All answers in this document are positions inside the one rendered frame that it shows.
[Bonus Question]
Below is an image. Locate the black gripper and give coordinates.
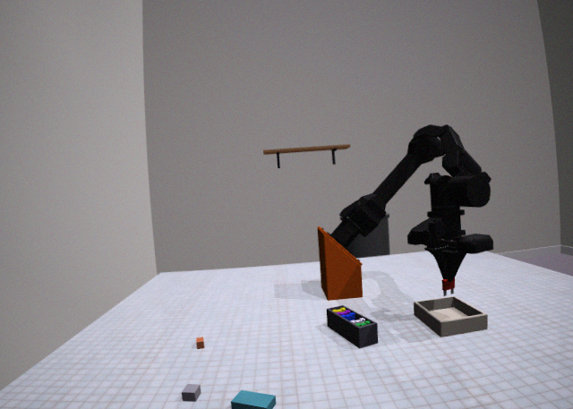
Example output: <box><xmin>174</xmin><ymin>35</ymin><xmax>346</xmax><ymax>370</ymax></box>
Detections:
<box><xmin>424</xmin><ymin>206</ymin><xmax>493</xmax><ymax>282</ymax></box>

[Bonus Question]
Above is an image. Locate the red blade fuse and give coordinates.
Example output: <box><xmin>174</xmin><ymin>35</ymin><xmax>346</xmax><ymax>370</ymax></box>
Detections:
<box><xmin>442</xmin><ymin>278</ymin><xmax>455</xmax><ymax>296</ymax></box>

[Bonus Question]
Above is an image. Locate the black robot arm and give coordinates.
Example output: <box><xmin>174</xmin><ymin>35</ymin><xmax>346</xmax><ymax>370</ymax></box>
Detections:
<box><xmin>329</xmin><ymin>124</ymin><xmax>491</xmax><ymax>251</ymax></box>

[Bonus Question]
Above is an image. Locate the teal rectangular block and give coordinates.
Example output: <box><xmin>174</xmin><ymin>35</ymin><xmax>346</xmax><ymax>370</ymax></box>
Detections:
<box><xmin>231</xmin><ymin>389</ymin><xmax>276</xmax><ymax>409</ymax></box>

